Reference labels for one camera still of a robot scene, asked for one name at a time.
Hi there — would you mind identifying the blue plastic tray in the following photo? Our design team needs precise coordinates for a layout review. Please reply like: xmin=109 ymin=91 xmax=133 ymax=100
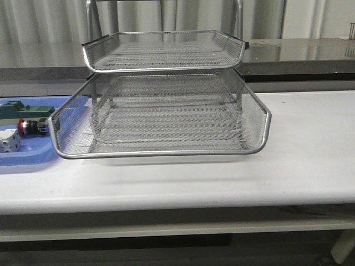
xmin=1 ymin=96 xmax=69 ymax=166

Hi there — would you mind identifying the red emergency stop button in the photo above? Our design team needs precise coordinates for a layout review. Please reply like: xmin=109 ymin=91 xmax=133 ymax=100
xmin=17 ymin=118 xmax=49 ymax=137

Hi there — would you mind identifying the silver mesh tray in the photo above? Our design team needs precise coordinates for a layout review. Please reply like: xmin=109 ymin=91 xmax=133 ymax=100
xmin=48 ymin=69 xmax=271 ymax=159
xmin=82 ymin=30 xmax=246 ymax=73
xmin=91 ymin=91 xmax=242 ymax=145

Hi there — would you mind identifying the white grey cube block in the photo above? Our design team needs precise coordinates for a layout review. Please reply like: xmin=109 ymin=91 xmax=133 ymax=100
xmin=1 ymin=129 xmax=21 ymax=153

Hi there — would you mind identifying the silver mesh top tray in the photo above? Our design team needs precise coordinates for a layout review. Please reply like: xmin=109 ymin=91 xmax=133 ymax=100
xmin=82 ymin=30 xmax=246 ymax=73

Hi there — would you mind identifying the silver mesh bottom tray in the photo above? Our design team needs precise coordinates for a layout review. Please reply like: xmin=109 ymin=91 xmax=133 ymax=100
xmin=91 ymin=91 xmax=242 ymax=145

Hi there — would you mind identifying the green terminal block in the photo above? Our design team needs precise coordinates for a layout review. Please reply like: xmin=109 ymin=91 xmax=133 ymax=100
xmin=1 ymin=100 xmax=55 ymax=119

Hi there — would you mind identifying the grey metal rack frame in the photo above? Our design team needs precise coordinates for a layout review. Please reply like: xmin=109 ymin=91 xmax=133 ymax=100
xmin=87 ymin=33 xmax=251 ymax=111

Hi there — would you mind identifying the dark stone counter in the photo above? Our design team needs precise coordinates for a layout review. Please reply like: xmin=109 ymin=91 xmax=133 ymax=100
xmin=1 ymin=38 xmax=354 ymax=81

